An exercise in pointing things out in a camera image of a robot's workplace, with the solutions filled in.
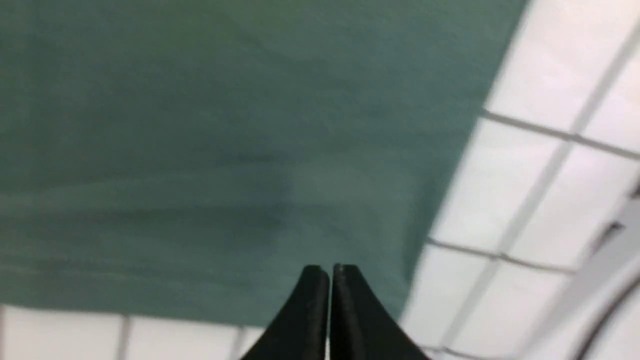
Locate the white grid tablecloth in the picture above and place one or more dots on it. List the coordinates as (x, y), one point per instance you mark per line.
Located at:
(551, 158)

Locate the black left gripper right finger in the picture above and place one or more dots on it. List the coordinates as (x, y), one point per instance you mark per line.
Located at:
(360, 326)

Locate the green long sleeve shirt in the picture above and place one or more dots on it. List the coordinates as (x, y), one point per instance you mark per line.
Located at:
(186, 159)

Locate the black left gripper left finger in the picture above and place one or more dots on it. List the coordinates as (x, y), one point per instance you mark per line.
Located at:
(299, 330)

